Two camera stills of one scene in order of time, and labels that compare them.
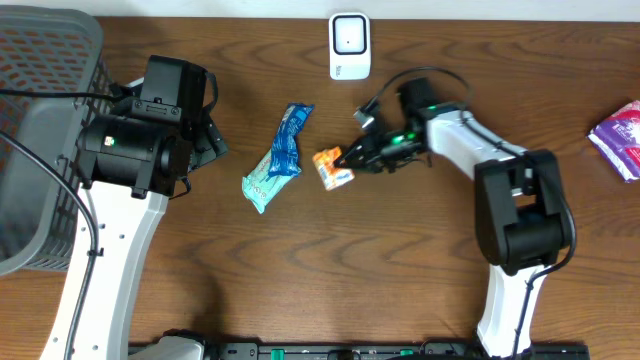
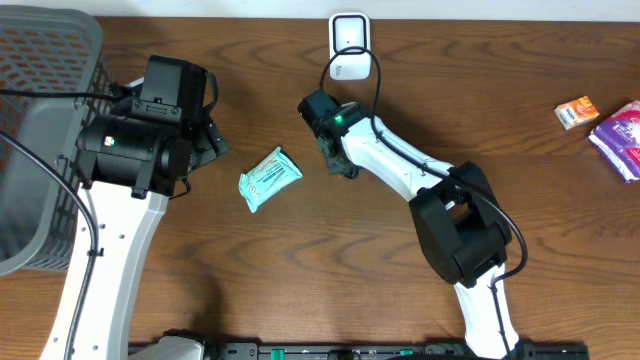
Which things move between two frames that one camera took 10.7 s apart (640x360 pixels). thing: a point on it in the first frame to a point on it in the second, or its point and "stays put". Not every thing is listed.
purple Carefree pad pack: [616, 142] stays put
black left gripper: [211, 142] stays put
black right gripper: [373, 151] to [338, 163]
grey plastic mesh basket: [45, 48] stays put
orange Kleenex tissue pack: [331, 175] to [577, 112]
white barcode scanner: [350, 45] stays put
